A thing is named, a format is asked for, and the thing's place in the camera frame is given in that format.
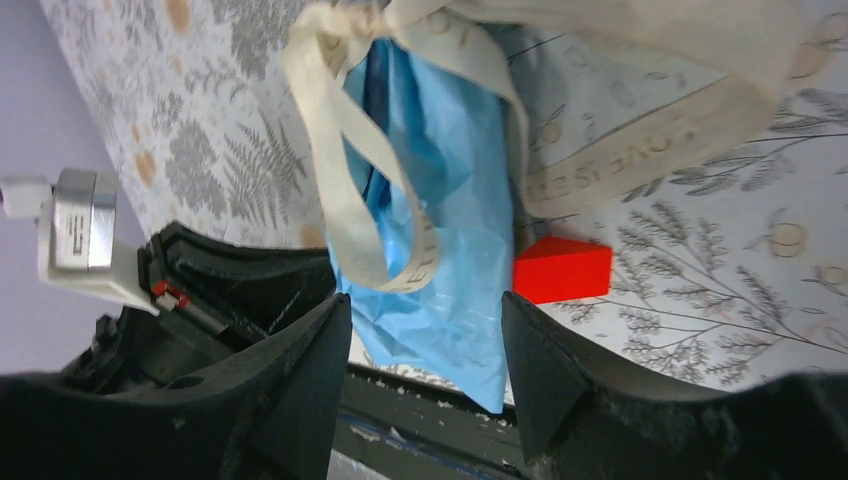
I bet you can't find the red block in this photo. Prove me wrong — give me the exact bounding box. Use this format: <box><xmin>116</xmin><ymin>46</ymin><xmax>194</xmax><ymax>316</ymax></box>
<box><xmin>512</xmin><ymin>236</ymin><xmax>613</xmax><ymax>305</ymax></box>

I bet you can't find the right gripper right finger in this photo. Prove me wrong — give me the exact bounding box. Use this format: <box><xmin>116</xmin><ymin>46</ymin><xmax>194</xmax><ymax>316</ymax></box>
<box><xmin>502</xmin><ymin>292</ymin><xmax>847</xmax><ymax>479</ymax></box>

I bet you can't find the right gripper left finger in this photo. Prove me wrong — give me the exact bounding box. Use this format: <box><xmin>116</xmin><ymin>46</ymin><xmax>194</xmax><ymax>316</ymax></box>
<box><xmin>1</xmin><ymin>294</ymin><xmax>352</xmax><ymax>479</ymax></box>

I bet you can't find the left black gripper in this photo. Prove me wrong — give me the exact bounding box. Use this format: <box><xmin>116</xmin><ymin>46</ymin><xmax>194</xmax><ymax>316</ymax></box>
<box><xmin>61</xmin><ymin>222</ymin><xmax>336</xmax><ymax>385</ymax></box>

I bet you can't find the flower bouquet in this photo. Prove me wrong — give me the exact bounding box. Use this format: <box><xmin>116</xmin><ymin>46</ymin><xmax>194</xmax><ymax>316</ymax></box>
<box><xmin>337</xmin><ymin>40</ymin><xmax>514</xmax><ymax>414</ymax></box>

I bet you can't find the cream printed ribbon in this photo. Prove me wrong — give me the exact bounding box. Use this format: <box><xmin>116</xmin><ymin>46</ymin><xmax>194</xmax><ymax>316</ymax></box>
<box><xmin>282</xmin><ymin>1</ymin><xmax>807</xmax><ymax>293</ymax></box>

